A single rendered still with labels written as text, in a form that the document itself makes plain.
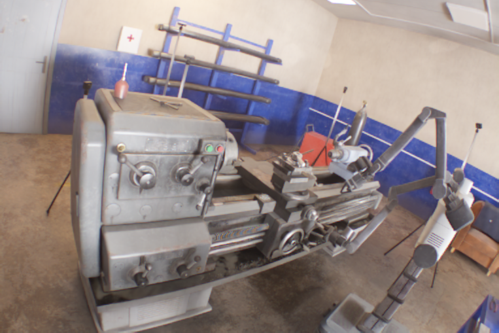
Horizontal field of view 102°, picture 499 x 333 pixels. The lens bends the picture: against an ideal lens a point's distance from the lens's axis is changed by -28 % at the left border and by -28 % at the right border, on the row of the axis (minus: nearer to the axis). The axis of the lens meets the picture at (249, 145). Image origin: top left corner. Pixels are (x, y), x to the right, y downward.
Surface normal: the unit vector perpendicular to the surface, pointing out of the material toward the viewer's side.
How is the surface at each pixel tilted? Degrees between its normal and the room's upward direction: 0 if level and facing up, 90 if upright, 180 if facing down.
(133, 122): 45
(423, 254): 90
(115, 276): 90
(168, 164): 90
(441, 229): 90
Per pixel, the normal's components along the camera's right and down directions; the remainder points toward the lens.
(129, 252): 0.55, -0.57
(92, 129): 0.62, -0.35
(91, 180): 0.59, 0.40
